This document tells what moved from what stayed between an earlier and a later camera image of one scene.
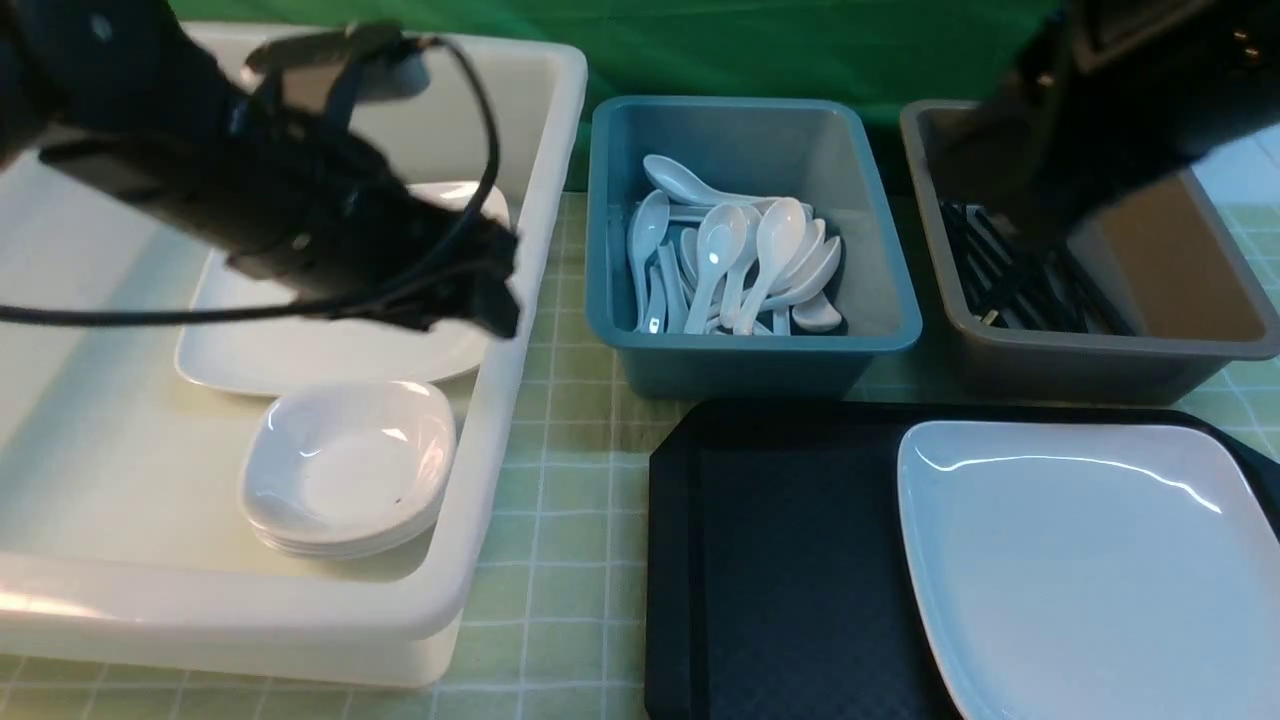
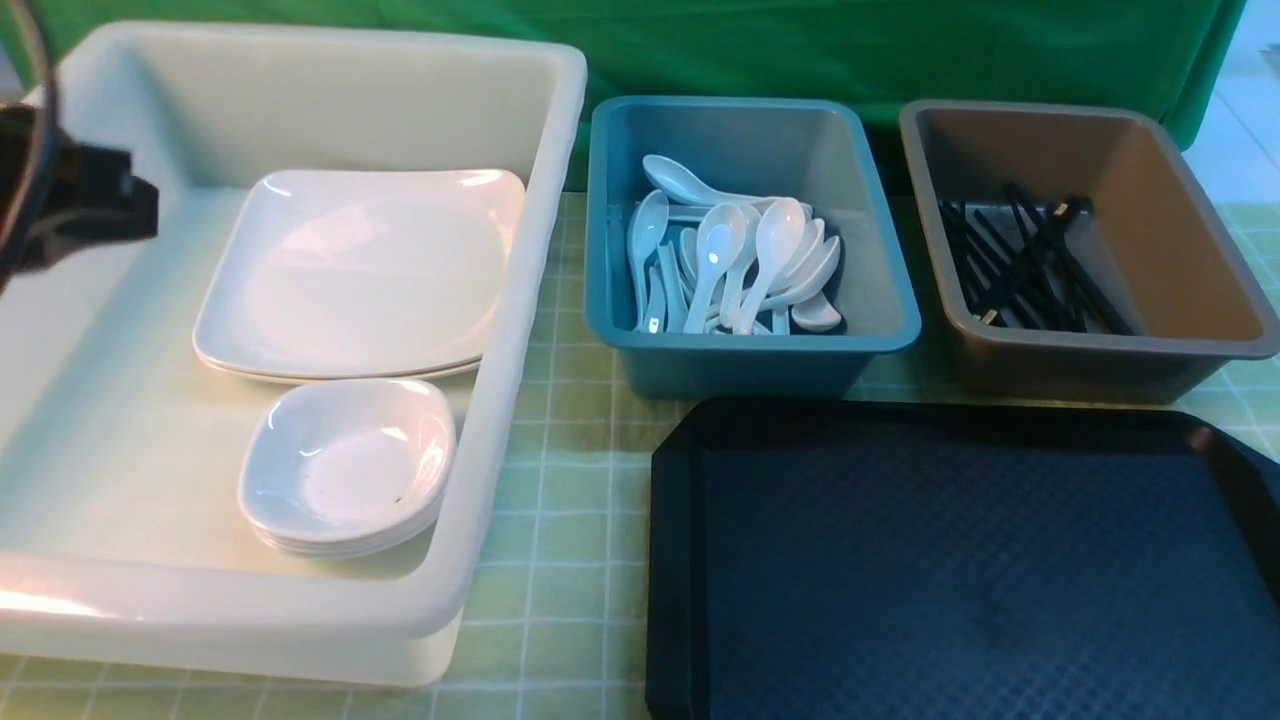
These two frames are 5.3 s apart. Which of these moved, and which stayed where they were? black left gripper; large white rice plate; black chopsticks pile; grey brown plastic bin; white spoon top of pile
Moved: black left gripper; large white rice plate
Stayed: grey brown plastic bin; white spoon top of pile; black chopsticks pile
